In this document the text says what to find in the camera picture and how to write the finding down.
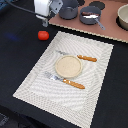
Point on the fork with orange handle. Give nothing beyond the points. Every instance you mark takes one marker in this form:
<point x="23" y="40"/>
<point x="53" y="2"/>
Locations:
<point x="69" y="82"/>

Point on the brown toy sausage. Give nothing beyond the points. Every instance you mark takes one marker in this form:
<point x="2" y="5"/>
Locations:
<point x="89" y="13"/>

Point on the cream bowl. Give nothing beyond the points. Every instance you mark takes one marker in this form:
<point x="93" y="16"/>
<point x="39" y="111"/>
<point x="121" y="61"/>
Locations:
<point x="123" y="16"/>

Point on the grey cooking pot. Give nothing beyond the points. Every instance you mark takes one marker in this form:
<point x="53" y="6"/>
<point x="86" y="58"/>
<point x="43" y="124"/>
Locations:
<point x="69" y="10"/>

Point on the white woven placemat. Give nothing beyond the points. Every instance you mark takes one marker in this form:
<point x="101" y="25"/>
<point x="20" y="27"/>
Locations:
<point x="67" y="79"/>

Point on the knife with orange handle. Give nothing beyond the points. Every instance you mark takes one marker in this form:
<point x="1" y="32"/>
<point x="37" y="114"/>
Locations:
<point x="79" y="56"/>

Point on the beige round plate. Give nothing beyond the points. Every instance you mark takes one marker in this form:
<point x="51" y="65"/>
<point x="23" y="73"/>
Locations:
<point x="68" y="66"/>

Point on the red toy tomato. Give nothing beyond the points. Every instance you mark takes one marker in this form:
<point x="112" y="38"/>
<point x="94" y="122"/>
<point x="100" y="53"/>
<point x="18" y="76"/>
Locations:
<point x="43" y="35"/>

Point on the black stove burner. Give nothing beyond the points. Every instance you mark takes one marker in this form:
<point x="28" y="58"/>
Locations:
<point x="98" y="4"/>

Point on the white toy fish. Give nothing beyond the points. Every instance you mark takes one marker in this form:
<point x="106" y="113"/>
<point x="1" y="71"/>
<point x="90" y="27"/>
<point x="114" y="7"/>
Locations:
<point x="91" y="16"/>

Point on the grey frying pan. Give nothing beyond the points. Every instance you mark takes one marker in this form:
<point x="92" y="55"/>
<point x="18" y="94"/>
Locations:
<point x="91" y="21"/>

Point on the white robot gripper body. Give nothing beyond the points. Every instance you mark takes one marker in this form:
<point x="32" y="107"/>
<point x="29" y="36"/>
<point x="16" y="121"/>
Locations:
<point x="44" y="9"/>

